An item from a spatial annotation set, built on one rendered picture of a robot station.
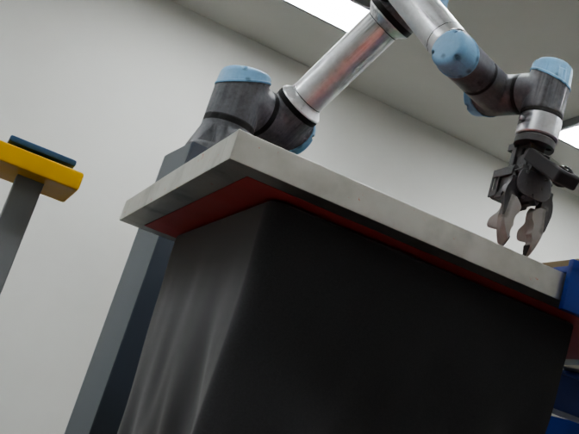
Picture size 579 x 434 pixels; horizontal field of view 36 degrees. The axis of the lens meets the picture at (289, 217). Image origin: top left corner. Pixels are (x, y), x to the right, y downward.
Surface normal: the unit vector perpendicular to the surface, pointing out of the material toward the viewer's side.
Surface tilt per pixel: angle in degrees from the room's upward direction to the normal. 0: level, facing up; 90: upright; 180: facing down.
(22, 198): 90
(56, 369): 90
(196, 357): 95
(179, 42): 90
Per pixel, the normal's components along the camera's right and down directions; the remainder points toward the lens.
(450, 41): -0.64, -0.38
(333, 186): 0.39, -0.12
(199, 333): -0.80, -0.31
